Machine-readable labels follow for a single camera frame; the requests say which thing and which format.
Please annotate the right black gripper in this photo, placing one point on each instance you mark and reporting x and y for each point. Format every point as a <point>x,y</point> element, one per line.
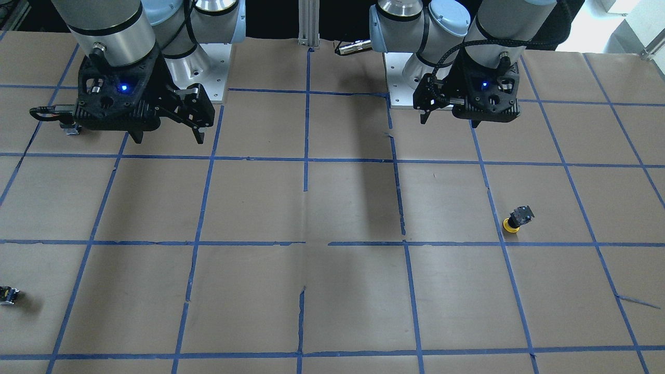
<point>167,97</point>

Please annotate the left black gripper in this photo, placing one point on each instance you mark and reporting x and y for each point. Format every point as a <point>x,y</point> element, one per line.
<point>451,89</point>

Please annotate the yellow push button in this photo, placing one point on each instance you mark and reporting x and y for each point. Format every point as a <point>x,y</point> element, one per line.
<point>519,217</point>

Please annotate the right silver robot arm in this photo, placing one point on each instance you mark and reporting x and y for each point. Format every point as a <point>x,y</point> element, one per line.
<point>124,32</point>

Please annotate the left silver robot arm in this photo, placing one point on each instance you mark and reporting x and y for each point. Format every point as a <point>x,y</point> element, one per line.
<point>440,30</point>

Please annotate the red push button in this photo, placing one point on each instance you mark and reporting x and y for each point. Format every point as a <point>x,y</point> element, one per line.
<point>9,295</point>

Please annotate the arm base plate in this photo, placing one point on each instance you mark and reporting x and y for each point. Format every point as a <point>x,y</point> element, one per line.
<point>209,65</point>
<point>403,72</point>

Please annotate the aluminium frame post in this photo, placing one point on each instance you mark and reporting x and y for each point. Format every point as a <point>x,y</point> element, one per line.
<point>308,17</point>

